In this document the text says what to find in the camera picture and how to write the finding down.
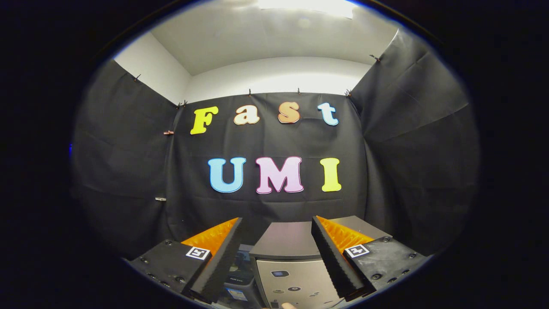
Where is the dark grey washing machine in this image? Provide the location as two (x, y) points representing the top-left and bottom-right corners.
(214, 245), (264, 309)

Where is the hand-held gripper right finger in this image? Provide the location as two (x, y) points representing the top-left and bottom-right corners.
(311, 215), (429, 302)

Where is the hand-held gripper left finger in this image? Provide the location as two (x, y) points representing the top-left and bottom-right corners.
(129, 217), (244, 304)

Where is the black backdrop cloth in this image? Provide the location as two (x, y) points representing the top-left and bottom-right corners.
(71, 28), (480, 260)

